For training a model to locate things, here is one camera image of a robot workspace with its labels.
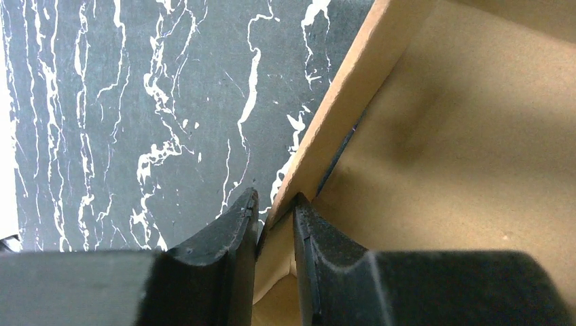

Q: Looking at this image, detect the brown cardboard box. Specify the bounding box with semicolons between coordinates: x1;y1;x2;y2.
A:
253;1;575;325

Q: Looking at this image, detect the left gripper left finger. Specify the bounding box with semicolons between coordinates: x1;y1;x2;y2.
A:
135;187;259;325

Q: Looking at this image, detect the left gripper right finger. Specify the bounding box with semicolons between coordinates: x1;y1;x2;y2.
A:
293;194;575;325

